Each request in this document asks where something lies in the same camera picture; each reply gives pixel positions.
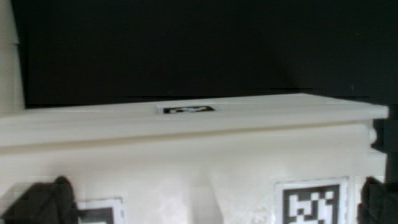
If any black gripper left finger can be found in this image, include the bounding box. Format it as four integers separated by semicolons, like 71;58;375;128
0;176;79;224

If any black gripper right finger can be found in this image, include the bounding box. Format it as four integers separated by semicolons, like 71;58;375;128
358;177;398;224

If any white cabinet door panel front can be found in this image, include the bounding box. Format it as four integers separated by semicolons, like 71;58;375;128
0;122;386;224

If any white cabinet body box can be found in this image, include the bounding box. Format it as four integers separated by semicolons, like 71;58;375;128
0;0;398;154

